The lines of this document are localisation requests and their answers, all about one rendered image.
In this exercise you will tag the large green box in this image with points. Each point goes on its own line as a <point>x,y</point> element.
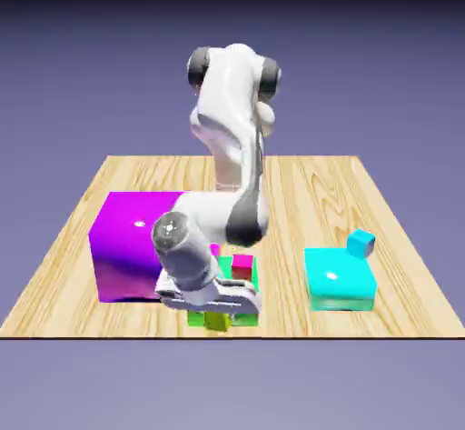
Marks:
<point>227,263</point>

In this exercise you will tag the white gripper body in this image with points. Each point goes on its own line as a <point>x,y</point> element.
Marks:
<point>218,297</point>

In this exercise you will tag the small cyan cube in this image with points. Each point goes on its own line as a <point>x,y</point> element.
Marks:
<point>359,242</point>

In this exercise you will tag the large cyan box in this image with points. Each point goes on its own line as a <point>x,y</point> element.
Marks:
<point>338,277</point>

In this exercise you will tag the large magenta box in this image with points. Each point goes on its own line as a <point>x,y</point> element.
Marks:
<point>123,241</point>

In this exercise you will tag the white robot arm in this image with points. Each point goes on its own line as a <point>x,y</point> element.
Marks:
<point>232,110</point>

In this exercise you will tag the small yellow-green cube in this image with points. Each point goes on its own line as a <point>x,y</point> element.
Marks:
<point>216,321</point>

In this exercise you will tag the small red cube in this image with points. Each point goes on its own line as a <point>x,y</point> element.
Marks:
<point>242,266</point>

